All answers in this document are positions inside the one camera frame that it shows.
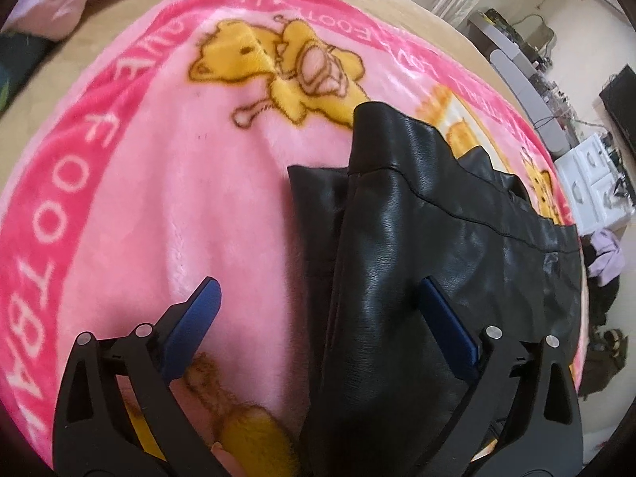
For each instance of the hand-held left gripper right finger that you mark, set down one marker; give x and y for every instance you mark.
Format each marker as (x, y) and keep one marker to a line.
(449, 330)

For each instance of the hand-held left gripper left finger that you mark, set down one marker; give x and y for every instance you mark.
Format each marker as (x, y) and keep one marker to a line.
(191, 330)

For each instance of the black leather jacket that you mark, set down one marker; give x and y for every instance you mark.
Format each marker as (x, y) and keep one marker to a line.
(397, 258)

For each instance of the dark clothes heap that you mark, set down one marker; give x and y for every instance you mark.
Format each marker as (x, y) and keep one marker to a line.
(603, 353)

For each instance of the person's left hand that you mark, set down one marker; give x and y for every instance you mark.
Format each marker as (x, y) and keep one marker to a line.
(226, 462)

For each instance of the pink printed blanket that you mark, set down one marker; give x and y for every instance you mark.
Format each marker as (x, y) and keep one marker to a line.
(164, 198)

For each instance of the purple cloth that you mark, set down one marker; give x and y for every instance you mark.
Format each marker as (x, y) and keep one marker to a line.
(606, 253)

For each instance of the white drawer cabinet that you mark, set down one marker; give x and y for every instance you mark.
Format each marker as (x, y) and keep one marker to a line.
(594, 179)

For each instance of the grey shelf unit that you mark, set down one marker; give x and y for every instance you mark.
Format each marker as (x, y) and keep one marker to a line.
(521, 69)

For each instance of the black screen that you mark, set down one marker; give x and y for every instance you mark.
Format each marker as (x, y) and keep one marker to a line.
(621, 104)

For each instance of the dark floral cloth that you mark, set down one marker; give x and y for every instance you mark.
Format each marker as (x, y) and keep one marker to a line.
(17, 64)

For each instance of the beige bed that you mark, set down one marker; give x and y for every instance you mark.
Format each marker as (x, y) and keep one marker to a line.
(397, 7)

